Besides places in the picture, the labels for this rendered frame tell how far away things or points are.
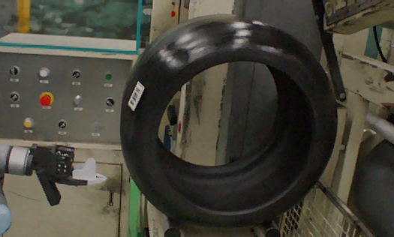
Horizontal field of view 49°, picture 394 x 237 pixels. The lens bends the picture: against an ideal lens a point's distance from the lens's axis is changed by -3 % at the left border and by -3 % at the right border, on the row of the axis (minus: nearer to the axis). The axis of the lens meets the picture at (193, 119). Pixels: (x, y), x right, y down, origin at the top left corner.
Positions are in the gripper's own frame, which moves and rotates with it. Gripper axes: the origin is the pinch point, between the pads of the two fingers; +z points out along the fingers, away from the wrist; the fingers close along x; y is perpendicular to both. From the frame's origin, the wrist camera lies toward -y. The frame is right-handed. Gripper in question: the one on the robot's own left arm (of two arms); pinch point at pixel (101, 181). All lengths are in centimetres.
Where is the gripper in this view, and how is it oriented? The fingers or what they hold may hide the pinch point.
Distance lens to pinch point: 124.6
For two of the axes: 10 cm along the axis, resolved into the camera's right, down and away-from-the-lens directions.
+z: 9.7, 1.7, 2.0
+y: 2.2, -9.4, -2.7
